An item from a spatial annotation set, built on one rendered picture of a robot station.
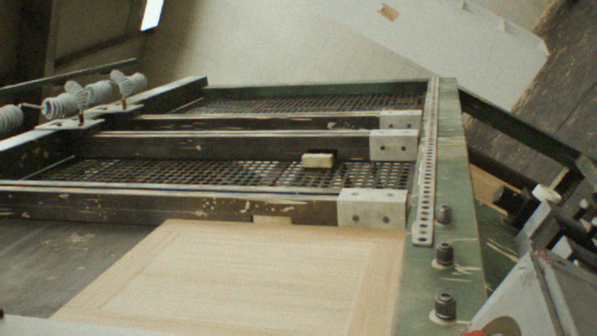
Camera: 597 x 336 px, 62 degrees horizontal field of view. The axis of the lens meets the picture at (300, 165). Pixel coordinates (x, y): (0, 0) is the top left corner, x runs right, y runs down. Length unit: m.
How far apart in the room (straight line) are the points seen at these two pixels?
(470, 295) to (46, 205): 0.92
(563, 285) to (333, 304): 0.48
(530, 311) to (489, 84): 4.51
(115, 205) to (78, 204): 0.09
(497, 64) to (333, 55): 2.35
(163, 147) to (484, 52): 3.55
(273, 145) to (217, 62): 5.62
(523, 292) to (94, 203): 0.98
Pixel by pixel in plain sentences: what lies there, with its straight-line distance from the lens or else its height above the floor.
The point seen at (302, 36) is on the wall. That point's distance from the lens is 6.44.
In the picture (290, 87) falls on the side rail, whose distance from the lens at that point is 2.42.
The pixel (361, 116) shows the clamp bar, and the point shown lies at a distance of 1.59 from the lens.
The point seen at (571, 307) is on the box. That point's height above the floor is 0.92.
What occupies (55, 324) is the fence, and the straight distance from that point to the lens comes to 0.77.
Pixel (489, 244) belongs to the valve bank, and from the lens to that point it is 0.84.
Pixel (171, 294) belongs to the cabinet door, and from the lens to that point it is 0.81.
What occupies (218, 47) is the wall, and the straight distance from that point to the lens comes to 6.94.
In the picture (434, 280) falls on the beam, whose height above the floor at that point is 0.86.
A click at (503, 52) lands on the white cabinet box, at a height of 0.34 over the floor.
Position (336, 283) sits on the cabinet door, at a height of 0.97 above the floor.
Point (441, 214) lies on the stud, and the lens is 0.87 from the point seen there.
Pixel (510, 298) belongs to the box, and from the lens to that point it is 0.31.
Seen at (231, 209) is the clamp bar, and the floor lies 1.20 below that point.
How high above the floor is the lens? 1.05
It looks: 4 degrees up
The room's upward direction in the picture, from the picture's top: 61 degrees counter-clockwise
